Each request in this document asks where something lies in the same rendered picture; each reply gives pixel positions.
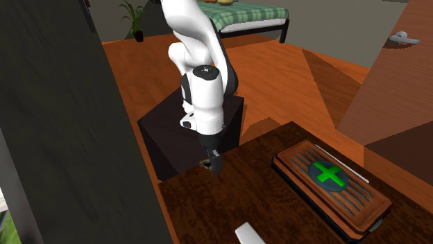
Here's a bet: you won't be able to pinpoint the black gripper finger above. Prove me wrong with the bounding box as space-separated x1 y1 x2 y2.
206 149 224 176

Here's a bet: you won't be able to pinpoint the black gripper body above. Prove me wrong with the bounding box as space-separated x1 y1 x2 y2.
198 132 223 155

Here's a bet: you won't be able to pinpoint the dark robot stand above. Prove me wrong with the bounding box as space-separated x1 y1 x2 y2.
137 86 246 182

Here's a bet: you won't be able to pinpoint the dark wooden table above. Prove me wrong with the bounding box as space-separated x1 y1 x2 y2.
157 121 433 244

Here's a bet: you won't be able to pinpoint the flat white object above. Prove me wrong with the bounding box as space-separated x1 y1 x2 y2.
235 221 267 244

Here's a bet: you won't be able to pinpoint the grey disc with green cross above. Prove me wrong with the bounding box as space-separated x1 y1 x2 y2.
307 159 350 193

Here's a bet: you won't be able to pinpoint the thin white stick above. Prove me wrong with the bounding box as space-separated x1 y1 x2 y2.
314 143 371 184

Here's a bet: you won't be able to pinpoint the bed with green plaid cover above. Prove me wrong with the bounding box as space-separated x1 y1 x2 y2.
197 0 291 44

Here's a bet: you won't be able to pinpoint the green plant in black pot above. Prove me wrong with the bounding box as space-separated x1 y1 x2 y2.
117 0 146 44

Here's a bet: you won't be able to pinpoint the dark wooden panel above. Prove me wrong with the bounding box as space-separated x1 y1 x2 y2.
0 0 174 244

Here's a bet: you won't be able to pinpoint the brown slatted wooden tray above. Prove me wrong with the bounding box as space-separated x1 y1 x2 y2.
270 139 393 243

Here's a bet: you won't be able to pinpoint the brown door with grey handle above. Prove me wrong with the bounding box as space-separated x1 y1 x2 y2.
336 0 433 187

